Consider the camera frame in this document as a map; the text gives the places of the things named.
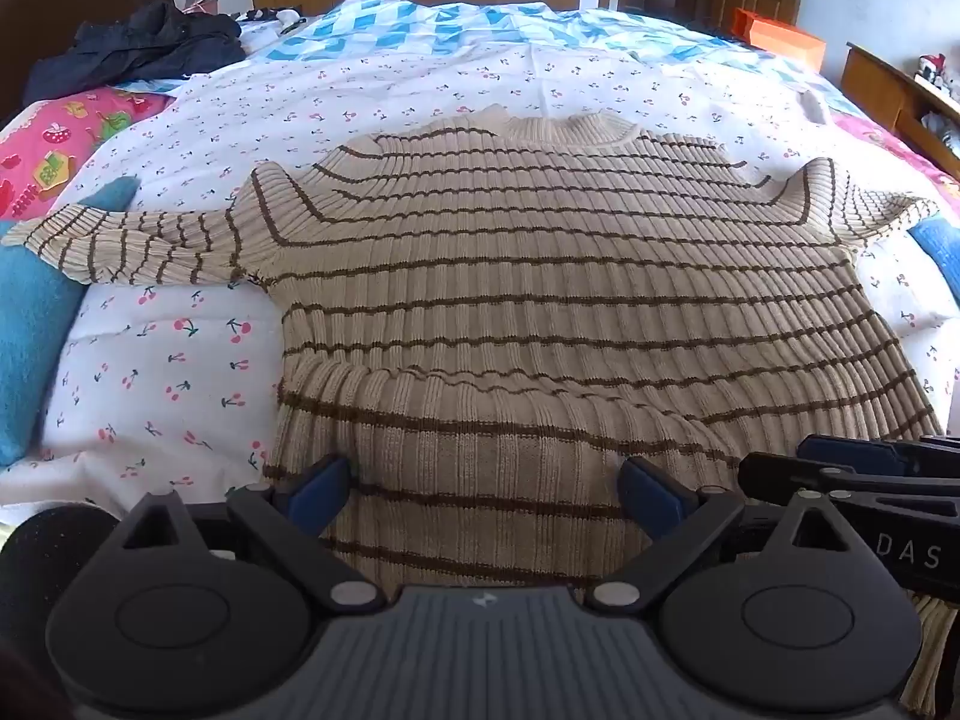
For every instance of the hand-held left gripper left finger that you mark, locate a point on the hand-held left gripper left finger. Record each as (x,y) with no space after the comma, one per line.
(324,489)

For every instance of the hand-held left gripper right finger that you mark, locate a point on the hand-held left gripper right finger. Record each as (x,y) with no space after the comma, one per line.
(649,496)

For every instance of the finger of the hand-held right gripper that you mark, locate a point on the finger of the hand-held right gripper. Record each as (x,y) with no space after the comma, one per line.
(847,454)
(795,478)

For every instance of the beige brown striped sweater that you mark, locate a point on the beige brown striped sweater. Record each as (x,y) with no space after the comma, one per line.
(525,300)

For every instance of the cherry print bed sheet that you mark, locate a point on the cherry print bed sheet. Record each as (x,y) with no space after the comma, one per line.
(165,360)

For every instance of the small blue fleece cloth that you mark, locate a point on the small blue fleece cloth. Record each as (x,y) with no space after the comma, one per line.
(937,247)

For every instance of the large blue fleece blanket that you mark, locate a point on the large blue fleece blanket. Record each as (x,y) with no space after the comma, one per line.
(30,330)

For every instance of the wooden bedside shelf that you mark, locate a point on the wooden bedside shelf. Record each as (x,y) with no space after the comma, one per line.
(877,82)

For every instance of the red white plush toy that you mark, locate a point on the red white plush toy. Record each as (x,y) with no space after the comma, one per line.
(934,67)

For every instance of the orange box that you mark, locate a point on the orange box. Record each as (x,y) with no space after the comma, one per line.
(784,37)

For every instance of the pink strawberry print blanket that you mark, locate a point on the pink strawberry print blanket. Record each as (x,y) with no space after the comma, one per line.
(45,142)

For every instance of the blue white checked blanket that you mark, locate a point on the blue white checked blanket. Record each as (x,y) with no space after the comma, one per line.
(390,26)

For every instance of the small white cloth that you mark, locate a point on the small white cloth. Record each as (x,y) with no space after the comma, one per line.
(289,15)

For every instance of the dark jacket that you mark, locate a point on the dark jacket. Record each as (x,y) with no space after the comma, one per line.
(142,45)

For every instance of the dark wooden headboard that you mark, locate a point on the dark wooden headboard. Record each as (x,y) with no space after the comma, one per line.
(45,0)

